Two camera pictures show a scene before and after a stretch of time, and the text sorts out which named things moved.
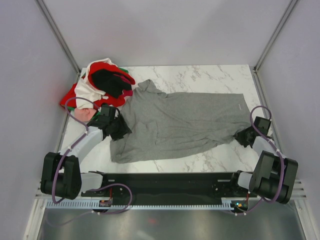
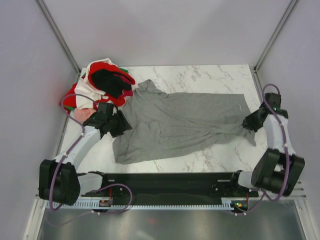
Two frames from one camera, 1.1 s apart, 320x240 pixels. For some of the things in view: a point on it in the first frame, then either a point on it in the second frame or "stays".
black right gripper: x=239 y=136 → x=248 y=121
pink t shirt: x=84 y=114 stays
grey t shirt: x=164 y=125 stays
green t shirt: x=96 y=116 stays
